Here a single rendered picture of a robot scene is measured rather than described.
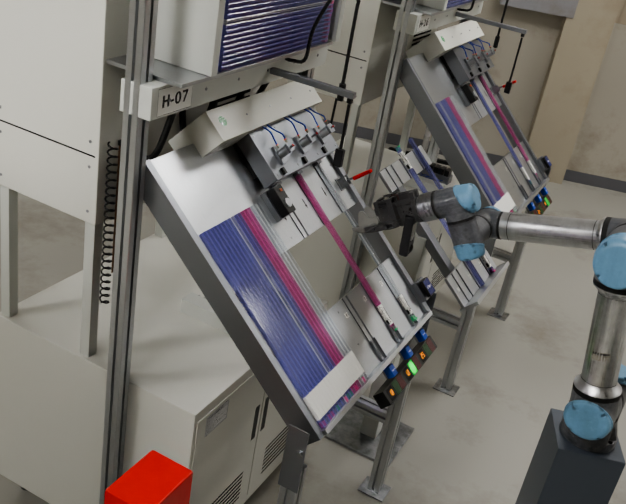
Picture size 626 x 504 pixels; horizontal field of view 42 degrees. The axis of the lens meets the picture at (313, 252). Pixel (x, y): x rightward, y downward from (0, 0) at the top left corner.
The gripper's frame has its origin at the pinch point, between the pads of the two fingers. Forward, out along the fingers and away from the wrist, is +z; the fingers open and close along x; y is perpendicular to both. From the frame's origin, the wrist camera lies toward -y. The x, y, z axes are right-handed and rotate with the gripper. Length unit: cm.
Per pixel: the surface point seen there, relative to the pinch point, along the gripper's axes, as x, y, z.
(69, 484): 60, -40, 79
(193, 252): 60, 16, 7
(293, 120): 7.0, 34.1, 4.3
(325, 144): -0.5, 25.0, 1.7
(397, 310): 3.6, -23.6, -5.5
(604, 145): -385, -66, 15
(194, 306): 26, -6, 43
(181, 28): 49, 61, -3
